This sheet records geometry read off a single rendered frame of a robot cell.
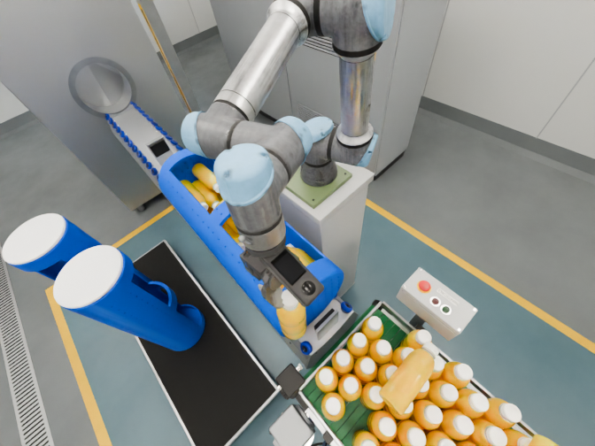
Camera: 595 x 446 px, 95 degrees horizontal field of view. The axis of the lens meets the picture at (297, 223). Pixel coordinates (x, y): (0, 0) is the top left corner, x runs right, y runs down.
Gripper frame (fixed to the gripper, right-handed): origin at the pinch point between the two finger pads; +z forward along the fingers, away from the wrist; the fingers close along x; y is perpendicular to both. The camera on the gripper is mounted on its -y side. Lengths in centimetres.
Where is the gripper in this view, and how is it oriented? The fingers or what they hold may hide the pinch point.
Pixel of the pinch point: (289, 298)
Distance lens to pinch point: 61.3
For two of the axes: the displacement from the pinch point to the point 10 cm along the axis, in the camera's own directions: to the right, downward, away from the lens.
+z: 1.1, 6.7, 7.3
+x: -6.8, 5.9, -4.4
